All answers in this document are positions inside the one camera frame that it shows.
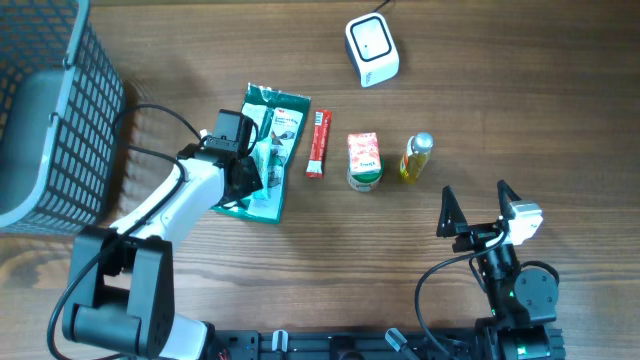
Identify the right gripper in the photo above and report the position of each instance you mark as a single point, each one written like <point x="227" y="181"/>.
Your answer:
<point x="476" y="234"/>

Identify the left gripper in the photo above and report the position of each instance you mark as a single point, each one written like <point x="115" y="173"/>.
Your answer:
<point x="252" y="177"/>

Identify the teal snack packet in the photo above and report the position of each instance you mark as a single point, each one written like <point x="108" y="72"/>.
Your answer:
<point x="262" y="154"/>

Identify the green 3M package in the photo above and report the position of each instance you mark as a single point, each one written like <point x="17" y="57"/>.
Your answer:
<point x="280" y="117"/>

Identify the yellow dish soap bottle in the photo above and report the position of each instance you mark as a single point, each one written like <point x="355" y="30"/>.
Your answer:
<point x="416" y="156"/>

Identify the red stick sachet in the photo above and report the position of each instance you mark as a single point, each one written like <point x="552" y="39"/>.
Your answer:
<point x="322" y="122"/>

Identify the orange jar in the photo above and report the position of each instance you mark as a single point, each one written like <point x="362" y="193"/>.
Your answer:
<point x="365" y="165"/>

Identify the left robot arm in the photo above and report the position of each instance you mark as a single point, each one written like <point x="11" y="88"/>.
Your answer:
<point x="120" y="294"/>

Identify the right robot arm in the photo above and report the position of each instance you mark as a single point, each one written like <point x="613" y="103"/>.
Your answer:
<point x="521" y="295"/>

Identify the white barcode scanner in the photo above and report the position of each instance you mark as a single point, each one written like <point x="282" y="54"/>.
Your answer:
<point x="371" y="49"/>

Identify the grey plastic mesh basket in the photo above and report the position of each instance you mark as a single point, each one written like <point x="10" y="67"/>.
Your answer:
<point x="60" y="94"/>

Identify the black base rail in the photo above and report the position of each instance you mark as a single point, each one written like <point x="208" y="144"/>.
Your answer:
<point x="458" y="343"/>

